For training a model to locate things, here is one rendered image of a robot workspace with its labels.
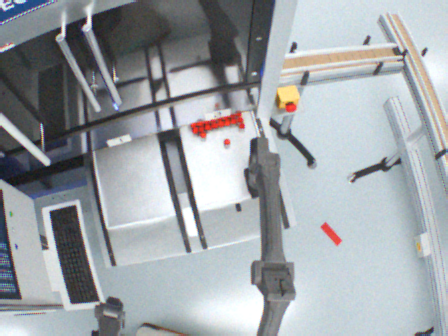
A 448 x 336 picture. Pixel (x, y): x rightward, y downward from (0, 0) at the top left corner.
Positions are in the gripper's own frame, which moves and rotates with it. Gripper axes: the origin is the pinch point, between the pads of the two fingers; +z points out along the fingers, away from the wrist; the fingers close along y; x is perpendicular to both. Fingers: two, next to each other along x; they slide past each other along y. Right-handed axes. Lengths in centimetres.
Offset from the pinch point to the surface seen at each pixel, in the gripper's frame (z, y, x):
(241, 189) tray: 2.7, 2.8, 4.4
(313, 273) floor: 95, -22, -31
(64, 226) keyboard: 9, 6, 75
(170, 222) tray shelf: 3.7, -2.7, 30.3
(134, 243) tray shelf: 4.4, -7.5, 45.0
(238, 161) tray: 1.4, 12.3, 3.0
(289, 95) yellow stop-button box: -15.4, 24.4, -18.1
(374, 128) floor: 85, 49, -93
